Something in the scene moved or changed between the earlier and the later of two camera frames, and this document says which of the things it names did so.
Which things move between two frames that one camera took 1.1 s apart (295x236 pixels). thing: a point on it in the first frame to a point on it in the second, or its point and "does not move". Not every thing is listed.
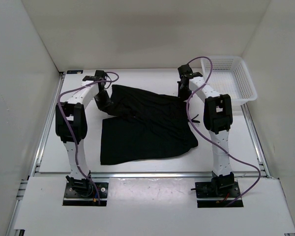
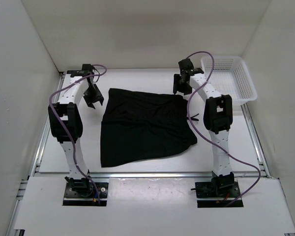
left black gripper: x=104 y=106 to x=99 y=97
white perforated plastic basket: x=229 y=76 does not move
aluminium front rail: x=151 y=175 does not move
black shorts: x=145 y=125 does not move
